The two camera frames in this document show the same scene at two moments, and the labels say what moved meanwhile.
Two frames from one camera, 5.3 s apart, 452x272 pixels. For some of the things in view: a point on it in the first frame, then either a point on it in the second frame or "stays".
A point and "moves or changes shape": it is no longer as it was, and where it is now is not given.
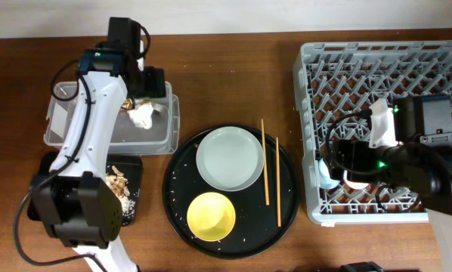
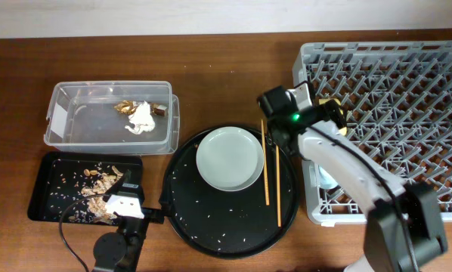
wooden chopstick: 266,179 stays
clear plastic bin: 125,137 stays
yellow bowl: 211,217 to 343,131
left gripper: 153,82 to 156,216
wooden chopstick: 278,176 stays
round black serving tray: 264,211 stays
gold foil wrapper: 130,103 moves or changes shape
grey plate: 230,159 stays
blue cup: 326,180 stays
